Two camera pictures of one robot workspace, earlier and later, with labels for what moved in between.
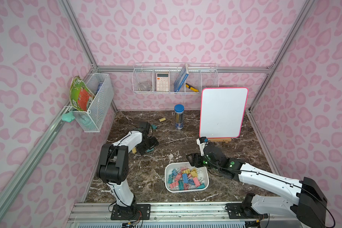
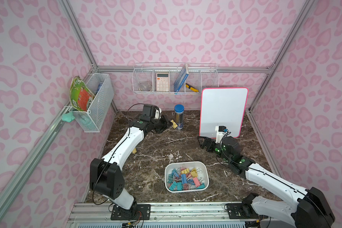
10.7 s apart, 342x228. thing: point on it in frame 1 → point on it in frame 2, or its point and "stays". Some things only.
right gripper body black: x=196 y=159 → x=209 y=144
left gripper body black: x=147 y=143 → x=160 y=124
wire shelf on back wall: x=174 y=78 stays
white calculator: x=162 y=82 stays
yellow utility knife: x=192 y=88 stays
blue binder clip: x=185 y=178 stays
